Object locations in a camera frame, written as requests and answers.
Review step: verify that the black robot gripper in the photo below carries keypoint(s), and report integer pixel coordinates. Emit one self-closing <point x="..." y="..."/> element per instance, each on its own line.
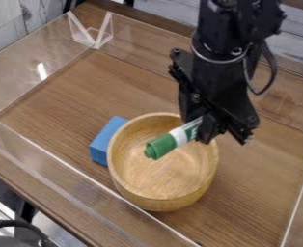
<point x="212" y="90"/>

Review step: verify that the green white marker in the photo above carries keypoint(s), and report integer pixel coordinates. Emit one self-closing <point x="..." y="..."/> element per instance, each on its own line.
<point x="176" y="138"/>

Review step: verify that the brown wooden bowl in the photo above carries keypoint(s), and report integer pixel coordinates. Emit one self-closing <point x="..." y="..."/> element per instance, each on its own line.
<point x="172" y="182"/>

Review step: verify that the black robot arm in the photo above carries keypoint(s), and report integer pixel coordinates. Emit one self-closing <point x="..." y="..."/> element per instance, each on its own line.
<point x="234" y="24"/>

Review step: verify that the blue foam block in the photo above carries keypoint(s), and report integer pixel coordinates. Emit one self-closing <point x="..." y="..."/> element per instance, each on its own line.
<point x="100" y="143"/>

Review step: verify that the clear acrylic tray wall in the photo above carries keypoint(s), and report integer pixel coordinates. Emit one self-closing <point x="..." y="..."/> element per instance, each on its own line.
<point x="60" y="91"/>

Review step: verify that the clear acrylic corner bracket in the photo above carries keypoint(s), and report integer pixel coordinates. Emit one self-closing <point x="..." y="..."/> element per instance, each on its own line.
<point x="90" y="36"/>

